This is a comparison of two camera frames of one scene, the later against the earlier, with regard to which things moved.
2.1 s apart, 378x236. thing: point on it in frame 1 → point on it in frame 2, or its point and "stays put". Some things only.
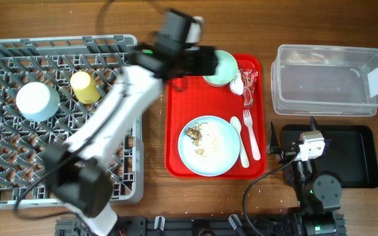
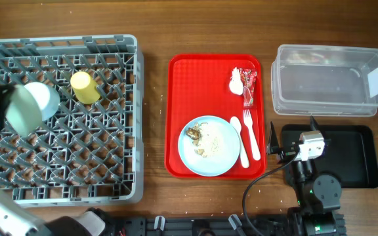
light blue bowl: (38, 101) stays put
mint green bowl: (226, 69) → (23, 113)
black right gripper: (285, 153) stays put
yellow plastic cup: (84, 88) stays put
